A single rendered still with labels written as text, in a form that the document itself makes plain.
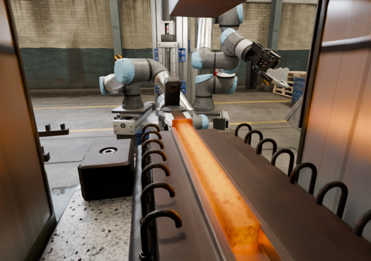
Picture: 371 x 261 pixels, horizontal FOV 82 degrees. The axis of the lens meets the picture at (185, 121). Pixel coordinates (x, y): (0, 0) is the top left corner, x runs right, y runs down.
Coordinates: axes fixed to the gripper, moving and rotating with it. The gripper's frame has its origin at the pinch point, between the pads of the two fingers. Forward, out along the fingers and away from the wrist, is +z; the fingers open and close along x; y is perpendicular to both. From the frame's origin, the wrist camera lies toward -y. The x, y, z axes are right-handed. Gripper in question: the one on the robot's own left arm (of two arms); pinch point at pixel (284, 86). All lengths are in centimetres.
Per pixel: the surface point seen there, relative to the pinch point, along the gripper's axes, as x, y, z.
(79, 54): 67, -347, -646
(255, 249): -59, 11, 32
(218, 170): -55, 8, 23
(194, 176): -58, 7, 22
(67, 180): -60, -179, -99
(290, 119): -6.9, -4.0, 11.2
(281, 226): -55, 11, 32
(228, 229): -61, 12, 29
